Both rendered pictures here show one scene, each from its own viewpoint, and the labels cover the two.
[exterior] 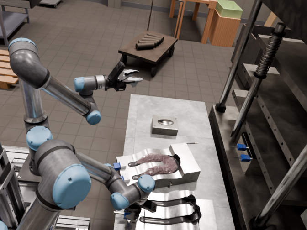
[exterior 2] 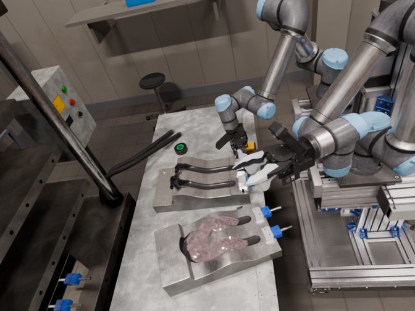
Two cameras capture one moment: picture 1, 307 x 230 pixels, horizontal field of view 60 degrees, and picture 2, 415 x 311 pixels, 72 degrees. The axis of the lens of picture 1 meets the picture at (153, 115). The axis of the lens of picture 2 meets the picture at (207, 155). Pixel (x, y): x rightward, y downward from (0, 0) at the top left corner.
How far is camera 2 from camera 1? 1.79 m
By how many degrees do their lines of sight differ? 96
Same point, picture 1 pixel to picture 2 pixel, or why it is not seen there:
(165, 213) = (207, 178)
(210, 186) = (145, 238)
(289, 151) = (45, 163)
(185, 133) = not seen: outside the picture
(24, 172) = not seen: hidden behind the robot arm
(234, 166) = (93, 285)
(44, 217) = not seen: hidden behind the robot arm
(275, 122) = (15, 210)
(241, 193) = (109, 238)
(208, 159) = (131, 287)
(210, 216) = (160, 189)
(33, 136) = (376, 115)
